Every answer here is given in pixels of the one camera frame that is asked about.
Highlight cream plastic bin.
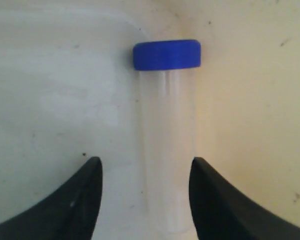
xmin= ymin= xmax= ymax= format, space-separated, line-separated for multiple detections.
xmin=0 ymin=0 xmax=300 ymax=240

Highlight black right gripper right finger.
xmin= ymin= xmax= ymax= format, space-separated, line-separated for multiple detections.
xmin=188 ymin=157 xmax=300 ymax=240

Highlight blue-capped clear tube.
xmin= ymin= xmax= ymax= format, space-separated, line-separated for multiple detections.
xmin=132 ymin=39 xmax=201 ymax=238

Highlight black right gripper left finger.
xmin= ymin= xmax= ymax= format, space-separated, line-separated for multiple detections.
xmin=0 ymin=157 xmax=103 ymax=240

